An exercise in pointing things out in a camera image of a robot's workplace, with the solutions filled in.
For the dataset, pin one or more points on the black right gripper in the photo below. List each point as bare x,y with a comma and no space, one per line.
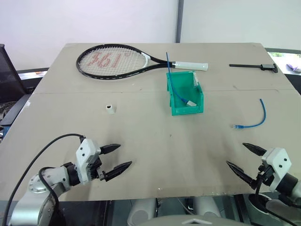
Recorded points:
264,176

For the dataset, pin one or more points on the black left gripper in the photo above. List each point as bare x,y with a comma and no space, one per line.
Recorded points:
95,171

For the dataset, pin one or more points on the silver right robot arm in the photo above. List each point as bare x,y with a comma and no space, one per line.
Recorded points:
288,184

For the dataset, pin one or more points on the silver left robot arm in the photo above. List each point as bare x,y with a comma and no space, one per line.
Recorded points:
35,183

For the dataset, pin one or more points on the small white connector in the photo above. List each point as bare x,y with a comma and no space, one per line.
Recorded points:
110,110

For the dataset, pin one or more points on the silver robot torso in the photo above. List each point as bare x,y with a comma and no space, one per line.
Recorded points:
207,208

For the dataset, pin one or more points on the green plastic bin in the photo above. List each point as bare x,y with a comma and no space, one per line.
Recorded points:
185,110

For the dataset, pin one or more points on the clear plastic packet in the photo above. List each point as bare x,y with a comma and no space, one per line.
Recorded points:
196,81

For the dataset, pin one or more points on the black caliper tool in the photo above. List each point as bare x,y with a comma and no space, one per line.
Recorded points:
266,67

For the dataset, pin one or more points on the purple object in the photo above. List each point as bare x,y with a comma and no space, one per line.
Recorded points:
294,67

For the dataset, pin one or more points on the black and white tennis racket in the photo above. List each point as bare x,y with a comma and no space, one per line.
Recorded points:
188,65

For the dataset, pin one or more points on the dark side desk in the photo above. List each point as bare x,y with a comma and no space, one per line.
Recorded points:
30,80

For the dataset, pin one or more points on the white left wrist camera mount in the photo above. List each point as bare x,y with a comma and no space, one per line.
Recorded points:
85,150

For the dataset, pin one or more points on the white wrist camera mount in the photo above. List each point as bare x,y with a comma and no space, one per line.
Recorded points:
278,162
85,150

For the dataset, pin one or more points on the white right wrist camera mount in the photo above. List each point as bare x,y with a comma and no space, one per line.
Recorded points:
278,162

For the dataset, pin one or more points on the dark vertical post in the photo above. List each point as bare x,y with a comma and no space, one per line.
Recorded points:
179,21

